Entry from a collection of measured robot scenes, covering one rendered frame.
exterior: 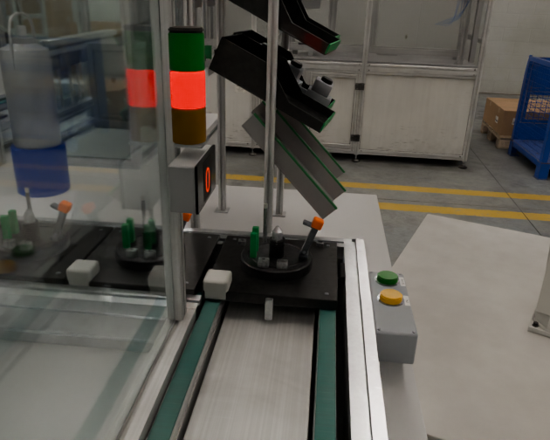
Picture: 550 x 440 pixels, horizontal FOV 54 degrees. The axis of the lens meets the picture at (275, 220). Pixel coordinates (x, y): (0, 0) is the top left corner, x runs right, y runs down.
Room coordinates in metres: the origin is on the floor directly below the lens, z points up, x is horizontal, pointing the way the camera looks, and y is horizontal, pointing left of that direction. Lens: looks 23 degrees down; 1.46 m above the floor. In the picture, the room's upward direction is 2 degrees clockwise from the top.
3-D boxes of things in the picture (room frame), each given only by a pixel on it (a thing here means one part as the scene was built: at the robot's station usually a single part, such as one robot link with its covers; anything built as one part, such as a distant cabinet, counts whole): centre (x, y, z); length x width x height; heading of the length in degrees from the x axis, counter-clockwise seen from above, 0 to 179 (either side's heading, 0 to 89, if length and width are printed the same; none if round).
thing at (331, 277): (0.95, -0.01, 0.96); 0.24 x 0.24 x 0.02; 85
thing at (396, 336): (0.84, -0.21, 0.93); 0.21 x 0.07 x 0.06; 175
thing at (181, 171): (0.77, 0.13, 1.29); 0.12 x 0.05 x 0.25; 175
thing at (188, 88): (0.77, 0.13, 1.33); 0.05 x 0.05 x 0.05
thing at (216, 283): (0.86, 0.10, 0.97); 0.05 x 0.05 x 0.04; 85
